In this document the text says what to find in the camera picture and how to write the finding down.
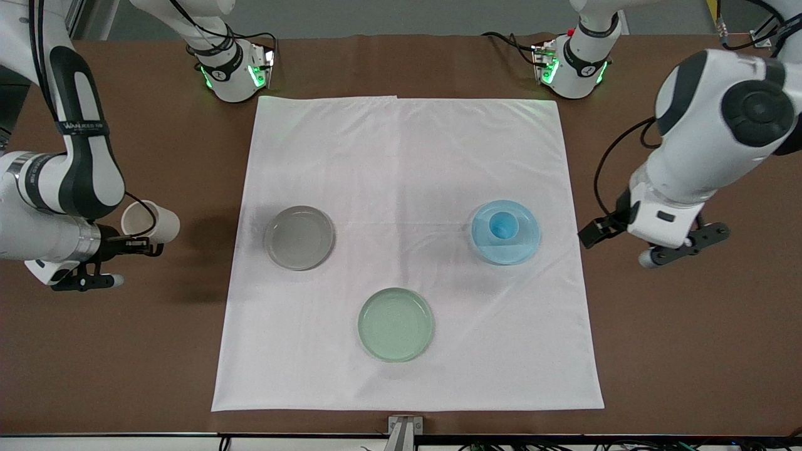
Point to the small blue cup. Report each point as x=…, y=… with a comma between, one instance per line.
x=502, y=225

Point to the gray round plate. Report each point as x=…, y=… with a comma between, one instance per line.
x=299, y=238

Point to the aluminium frame profile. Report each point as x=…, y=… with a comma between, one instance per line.
x=78, y=15

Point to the blue round plate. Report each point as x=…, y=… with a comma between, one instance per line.
x=507, y=250

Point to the metal right base connector plate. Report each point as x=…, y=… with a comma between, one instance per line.
x=266, y=66

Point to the metal base connector plate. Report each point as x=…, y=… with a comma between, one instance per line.
x=266, y=66
x=542, y=61

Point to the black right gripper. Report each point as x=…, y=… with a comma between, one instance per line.
x=114, y=242

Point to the green round plate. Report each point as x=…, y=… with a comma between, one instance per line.
x=396, y=324

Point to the metal left base connector plate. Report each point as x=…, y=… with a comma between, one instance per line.
x=542, y=61

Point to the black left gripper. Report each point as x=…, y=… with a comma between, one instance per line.
x=619, y=216

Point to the white square cloth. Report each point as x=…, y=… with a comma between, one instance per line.
x=407, y=188

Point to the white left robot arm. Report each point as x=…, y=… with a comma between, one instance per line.
x=702, y=156

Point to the metal table edge bracket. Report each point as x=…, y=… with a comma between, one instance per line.
x=405, y=429

